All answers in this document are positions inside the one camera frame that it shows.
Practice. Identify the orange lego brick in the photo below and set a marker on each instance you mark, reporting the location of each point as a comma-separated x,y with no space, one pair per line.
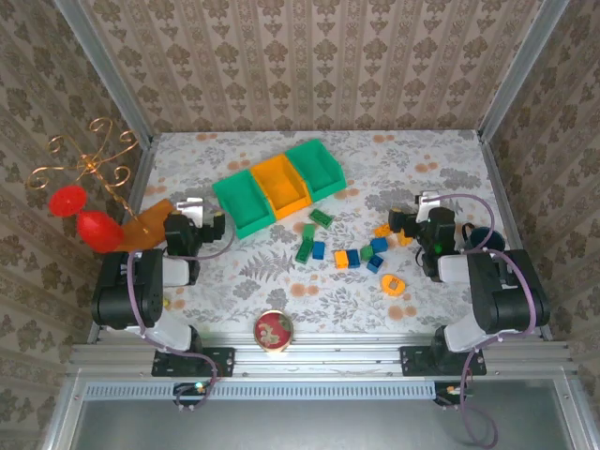
381,230
404,239
340,259

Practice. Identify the blue lego brick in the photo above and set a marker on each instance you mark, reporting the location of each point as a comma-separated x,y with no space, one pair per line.
319,251
375,265
353,259
379,245

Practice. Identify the green plastic bin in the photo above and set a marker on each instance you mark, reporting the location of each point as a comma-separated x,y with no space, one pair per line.
314,166
244,201

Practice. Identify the small green lego brick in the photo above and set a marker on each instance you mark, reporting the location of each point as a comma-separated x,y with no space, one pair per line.
366,253
309,230

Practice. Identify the round orange lego piece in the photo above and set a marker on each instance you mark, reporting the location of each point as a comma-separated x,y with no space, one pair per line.
393,285

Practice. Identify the long green lego brick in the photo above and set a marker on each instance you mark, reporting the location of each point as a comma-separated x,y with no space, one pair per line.
321,218
304,250

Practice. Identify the orange plastic bin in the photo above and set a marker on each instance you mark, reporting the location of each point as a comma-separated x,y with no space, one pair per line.
281,185

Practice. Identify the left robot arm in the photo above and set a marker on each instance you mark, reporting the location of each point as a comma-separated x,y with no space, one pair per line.
122,290

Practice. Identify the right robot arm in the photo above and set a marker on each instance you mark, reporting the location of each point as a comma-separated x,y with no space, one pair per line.
511,290

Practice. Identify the orange wooden block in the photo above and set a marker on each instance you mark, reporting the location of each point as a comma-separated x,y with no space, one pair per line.
154,215

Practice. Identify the floral patterned tablecloth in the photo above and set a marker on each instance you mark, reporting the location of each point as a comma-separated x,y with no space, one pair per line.
234,290

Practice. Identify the dark blue bowl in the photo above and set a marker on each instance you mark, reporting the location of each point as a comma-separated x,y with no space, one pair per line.
499,239

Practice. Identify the red plastic goblet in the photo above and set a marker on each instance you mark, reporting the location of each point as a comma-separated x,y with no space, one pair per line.
98,232

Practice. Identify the round red patterned dish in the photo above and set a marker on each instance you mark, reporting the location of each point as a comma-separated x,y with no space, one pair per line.
273,330

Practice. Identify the grey metal panel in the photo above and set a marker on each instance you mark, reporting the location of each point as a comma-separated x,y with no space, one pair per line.
304,426

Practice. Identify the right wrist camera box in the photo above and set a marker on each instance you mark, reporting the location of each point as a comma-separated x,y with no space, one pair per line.
429,200

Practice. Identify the aluminium side rail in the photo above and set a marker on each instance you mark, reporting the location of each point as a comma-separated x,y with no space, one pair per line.
496,178
142,173

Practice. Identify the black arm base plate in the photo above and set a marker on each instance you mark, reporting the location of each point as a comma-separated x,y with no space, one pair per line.
412,361
225,361

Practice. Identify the aluminium front rail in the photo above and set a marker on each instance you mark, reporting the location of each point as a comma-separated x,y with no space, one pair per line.
328,361

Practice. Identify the aluminium frame post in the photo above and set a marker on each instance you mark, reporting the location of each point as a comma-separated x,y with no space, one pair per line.
520,70
106,70

